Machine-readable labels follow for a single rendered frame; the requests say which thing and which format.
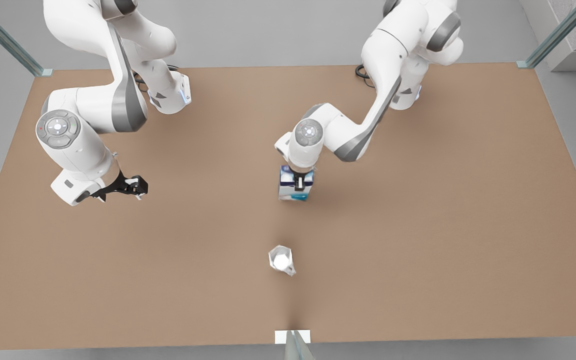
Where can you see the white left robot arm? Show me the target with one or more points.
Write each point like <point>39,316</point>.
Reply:
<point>393,60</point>

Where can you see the silver frame post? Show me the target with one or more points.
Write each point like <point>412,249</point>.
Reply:
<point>8,42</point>
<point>558,35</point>
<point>295,345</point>

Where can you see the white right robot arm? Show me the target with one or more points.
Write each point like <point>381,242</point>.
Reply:
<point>93,100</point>

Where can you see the blue and white carton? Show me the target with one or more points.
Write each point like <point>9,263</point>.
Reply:
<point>288,190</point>

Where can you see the clear glass cup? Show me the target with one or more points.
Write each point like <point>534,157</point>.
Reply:
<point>281,260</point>

